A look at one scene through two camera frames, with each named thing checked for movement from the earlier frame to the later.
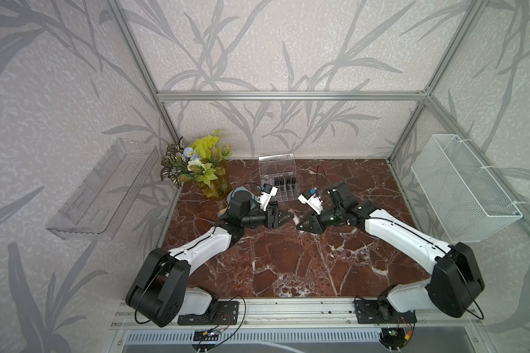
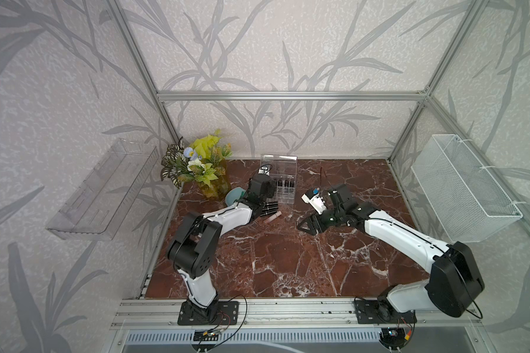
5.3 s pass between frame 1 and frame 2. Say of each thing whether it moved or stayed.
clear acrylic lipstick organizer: stayed
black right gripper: stayed
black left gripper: moved
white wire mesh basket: stayed
